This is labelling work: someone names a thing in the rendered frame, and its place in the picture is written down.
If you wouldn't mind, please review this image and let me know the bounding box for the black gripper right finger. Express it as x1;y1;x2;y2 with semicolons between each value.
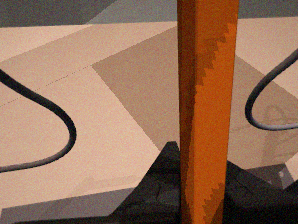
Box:
222;160;298;224

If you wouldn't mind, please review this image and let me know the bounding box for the orange handle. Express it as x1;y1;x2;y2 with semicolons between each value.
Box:
177;0;239;224

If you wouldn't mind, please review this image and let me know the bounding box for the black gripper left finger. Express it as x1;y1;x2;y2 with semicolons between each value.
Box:
12;141;182;224

